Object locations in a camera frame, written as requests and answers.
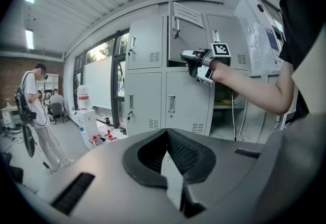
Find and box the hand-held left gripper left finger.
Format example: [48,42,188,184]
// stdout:
[34,128,180,224]

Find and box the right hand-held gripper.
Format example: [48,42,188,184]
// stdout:
[180,43,232,88]

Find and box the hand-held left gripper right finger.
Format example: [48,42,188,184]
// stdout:
[167,121,326,224]

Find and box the grey metal locker cabinet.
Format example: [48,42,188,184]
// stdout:
[124,1,290,215]

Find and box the grey metal locker door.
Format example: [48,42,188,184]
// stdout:
[239,74,290,144]

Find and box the person's right forearm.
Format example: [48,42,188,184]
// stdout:
[211,59,293,116]

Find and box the white water dispenser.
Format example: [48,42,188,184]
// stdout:
[76,108,99,150]

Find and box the paper notice sheet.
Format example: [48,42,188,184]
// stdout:
[173,1,205,29]

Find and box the yellow object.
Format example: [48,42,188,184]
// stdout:
[215,97,238,104]

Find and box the large dispenser water bottle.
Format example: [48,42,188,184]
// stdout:
[77,85,93,111]

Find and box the black chair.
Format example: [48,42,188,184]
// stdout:
[50,102,66,124]

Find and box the white board panel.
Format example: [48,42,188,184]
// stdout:
[84,55,113,109]

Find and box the black-framed window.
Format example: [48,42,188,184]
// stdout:
[63,28,130,129]

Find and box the white cubby shelf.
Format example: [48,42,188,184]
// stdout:
[35,73,60,96]

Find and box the white desk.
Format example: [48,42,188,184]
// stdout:
[1,104,23,129]

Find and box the person's black shirt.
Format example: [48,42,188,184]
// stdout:
[279,0,326,122]

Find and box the white hanging cable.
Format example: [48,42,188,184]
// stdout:
[230,89,238,142]

